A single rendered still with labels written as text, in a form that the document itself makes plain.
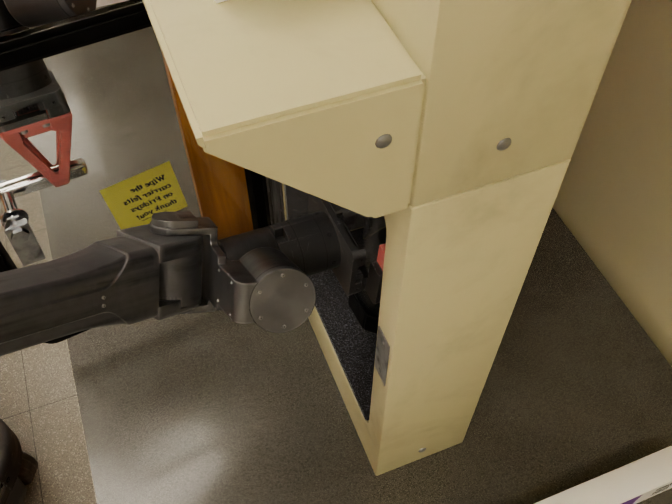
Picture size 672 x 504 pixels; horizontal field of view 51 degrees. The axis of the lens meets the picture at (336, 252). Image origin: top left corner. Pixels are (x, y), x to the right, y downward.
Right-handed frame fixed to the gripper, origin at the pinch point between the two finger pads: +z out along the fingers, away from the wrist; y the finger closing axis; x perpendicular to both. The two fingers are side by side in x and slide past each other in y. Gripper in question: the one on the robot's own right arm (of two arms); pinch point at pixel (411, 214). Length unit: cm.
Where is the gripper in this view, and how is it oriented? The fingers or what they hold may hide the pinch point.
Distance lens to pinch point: 71.6
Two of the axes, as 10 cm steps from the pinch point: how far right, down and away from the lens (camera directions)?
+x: -0.7, 6.3, 7.7
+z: 9.1, -2.8, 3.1
